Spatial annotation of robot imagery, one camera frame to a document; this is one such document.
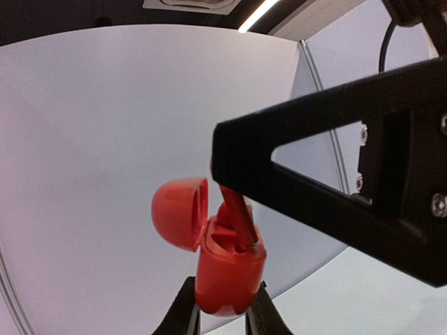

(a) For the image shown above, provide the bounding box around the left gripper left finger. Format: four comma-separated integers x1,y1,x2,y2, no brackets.
152,276,199,335

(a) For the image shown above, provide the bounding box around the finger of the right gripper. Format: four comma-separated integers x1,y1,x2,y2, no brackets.
212,57,446,287

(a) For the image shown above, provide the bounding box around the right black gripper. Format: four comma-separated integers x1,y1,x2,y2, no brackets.
357,105,446,237

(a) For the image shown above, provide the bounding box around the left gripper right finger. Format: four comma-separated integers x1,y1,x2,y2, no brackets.
246,281,293,335

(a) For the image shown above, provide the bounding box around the red charging case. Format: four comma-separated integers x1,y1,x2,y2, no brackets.
151,177,267,317

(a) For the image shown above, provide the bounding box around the red earbud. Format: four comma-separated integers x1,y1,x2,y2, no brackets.
217,185,258,248
217,202,254,239

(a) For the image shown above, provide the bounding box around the ceiling strip light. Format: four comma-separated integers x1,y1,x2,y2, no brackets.
237,0,279,34

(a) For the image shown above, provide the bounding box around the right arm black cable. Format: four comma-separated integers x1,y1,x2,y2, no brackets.
379,0,447,74

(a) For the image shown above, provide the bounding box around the left aluminium frame post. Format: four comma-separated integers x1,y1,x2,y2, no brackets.
1,251,36,335

